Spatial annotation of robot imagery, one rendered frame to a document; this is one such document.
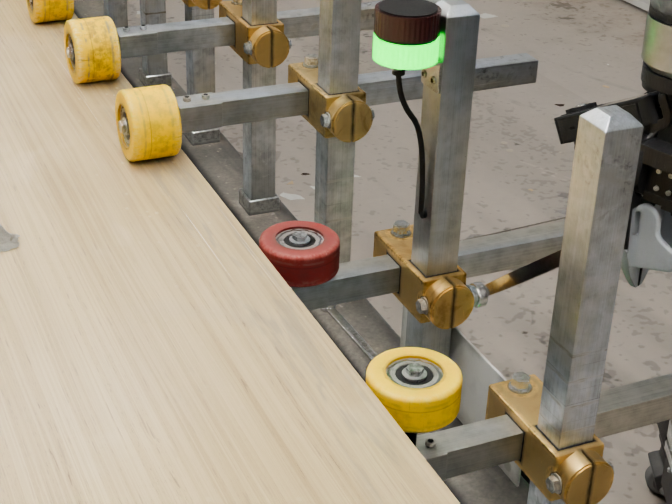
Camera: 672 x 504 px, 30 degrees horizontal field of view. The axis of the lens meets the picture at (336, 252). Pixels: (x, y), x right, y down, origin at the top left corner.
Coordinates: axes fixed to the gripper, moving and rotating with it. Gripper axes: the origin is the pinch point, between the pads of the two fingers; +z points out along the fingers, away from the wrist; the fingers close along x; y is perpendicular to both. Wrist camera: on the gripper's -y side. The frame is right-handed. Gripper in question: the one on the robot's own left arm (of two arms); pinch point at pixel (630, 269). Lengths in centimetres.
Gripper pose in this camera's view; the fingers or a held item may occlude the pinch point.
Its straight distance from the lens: 116.9
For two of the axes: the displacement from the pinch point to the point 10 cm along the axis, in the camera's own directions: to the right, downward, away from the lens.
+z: -0.3, 8.8, 4.8
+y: 6.9, 3.7, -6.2
